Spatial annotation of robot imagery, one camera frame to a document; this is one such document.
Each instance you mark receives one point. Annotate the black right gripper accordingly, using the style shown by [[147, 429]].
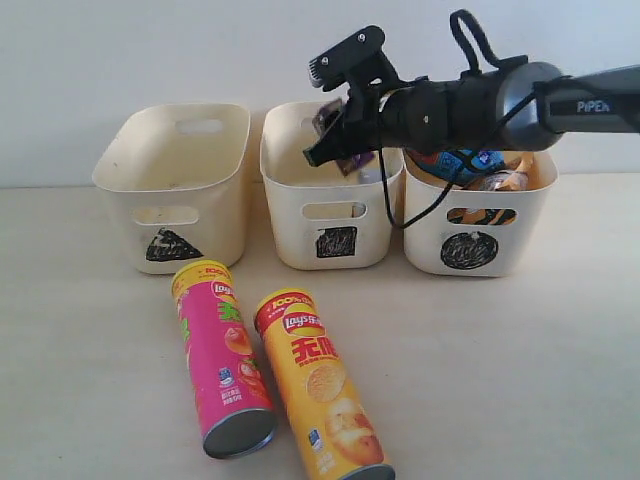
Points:
[[382, 111]]

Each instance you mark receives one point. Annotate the purple drink carton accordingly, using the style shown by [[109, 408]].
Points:
[[356, 160]]

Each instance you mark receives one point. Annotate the white blue milk carton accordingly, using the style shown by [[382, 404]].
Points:
[[368, 190]]

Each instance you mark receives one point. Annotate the blue instant noodle bag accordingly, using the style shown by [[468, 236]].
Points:
[[448, 165]]

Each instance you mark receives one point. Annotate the yellow Lays chip can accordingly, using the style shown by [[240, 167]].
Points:
[[334, 435]]

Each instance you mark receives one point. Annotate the pink Lays chip can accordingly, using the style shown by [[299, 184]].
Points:
[[235, 413]]

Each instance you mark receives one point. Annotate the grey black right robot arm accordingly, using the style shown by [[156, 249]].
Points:
[[508, 104]]

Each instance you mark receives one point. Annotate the cream bin square mark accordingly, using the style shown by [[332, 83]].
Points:
[[311, 207]]

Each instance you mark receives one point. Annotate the cream bin triangle mark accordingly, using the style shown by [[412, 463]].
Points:
[[175, 186]]

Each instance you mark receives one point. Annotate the cream bin circle mark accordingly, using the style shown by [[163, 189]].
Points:
[[480, 233]]

